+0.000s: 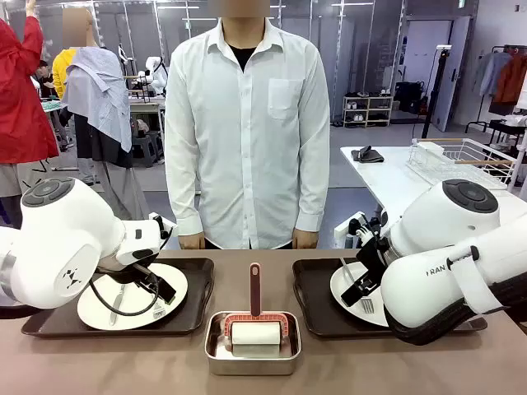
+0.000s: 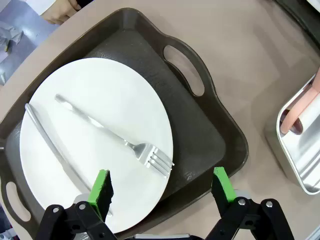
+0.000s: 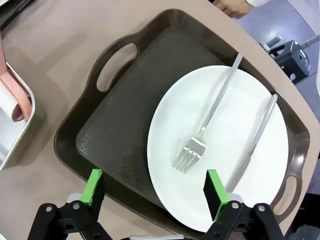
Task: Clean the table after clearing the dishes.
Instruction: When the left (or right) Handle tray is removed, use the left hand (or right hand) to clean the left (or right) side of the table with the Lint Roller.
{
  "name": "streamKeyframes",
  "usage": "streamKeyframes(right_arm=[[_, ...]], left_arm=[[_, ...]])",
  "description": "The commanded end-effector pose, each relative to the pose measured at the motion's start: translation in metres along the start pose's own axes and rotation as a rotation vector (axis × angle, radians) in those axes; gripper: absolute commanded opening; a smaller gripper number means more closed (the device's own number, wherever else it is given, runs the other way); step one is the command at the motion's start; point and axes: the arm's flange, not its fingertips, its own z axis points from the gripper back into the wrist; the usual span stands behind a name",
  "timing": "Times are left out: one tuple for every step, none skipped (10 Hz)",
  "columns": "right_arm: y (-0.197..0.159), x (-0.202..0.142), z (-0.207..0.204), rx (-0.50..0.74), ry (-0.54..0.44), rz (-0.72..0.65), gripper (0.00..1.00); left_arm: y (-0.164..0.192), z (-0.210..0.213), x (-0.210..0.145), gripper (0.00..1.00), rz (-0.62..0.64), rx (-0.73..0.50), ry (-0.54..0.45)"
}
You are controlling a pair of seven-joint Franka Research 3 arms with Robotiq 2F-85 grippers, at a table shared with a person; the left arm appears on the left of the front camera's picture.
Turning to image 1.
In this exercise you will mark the white shoe shelf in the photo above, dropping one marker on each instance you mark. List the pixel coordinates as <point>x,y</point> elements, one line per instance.
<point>366,111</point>

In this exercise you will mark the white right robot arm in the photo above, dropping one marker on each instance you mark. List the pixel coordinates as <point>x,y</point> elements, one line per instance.
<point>432,288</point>

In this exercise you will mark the silver fork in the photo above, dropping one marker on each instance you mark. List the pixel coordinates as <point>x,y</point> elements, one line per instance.
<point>367,306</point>

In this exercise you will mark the person's right forearm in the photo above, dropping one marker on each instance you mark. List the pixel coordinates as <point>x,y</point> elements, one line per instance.
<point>185,197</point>

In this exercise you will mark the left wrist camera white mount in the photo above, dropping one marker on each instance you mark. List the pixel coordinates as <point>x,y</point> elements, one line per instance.
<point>162,224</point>

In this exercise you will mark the black tripod stand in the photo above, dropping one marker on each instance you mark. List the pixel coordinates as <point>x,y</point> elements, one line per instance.
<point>437,82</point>

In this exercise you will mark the black bag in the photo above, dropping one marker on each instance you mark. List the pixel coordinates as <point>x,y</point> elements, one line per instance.
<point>409,96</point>

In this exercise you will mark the person in yellow top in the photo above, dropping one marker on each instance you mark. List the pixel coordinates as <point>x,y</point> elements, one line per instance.
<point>59,74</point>

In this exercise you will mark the hanging orange jacket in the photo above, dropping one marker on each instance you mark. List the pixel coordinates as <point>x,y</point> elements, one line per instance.
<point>512,78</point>

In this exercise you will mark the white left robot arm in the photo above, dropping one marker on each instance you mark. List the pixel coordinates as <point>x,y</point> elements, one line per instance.
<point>62,230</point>

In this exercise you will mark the white round plate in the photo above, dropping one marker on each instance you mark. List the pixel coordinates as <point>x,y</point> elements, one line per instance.
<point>136,308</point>
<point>341,284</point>

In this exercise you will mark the dark folded cloth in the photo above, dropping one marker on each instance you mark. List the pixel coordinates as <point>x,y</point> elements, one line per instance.
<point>368,155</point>

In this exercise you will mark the person's right hand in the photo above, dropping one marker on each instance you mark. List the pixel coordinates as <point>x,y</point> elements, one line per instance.
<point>191,242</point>

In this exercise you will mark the dark brown serving tray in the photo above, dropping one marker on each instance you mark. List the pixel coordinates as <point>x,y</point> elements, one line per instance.
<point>313,296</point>
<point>197,304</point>

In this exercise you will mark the person's left forearm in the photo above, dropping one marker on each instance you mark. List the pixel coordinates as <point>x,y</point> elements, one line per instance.
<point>313,193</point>

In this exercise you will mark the person in white shirt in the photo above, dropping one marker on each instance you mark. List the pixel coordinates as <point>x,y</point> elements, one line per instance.
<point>247,144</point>

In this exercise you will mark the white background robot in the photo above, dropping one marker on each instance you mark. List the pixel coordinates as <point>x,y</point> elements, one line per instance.
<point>156,74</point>

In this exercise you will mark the white side table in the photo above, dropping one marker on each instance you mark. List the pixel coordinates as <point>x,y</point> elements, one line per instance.
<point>391,177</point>

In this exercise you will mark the person's left hand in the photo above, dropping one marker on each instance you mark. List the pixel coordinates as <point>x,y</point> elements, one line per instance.
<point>305,240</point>

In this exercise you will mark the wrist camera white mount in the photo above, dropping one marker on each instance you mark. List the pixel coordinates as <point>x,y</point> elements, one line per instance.
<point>350,224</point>
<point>162,224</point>

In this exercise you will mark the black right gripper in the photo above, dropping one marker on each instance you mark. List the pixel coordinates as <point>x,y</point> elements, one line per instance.
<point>374,259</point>

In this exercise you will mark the rectangular steel tray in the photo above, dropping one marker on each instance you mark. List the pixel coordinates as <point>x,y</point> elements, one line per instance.
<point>251,366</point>

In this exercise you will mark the black rolling cart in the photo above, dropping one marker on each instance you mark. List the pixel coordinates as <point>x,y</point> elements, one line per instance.
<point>506,125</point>

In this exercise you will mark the hanging grey shirt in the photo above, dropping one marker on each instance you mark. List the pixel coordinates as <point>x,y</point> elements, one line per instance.
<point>490,72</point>

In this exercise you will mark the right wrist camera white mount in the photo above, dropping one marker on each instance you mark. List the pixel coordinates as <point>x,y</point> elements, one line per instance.
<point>350,224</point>

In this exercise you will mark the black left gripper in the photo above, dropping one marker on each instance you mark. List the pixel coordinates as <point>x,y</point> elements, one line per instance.
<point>131,273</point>

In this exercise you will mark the grey step stool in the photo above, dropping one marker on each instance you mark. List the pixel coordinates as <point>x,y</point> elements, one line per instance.
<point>148,148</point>

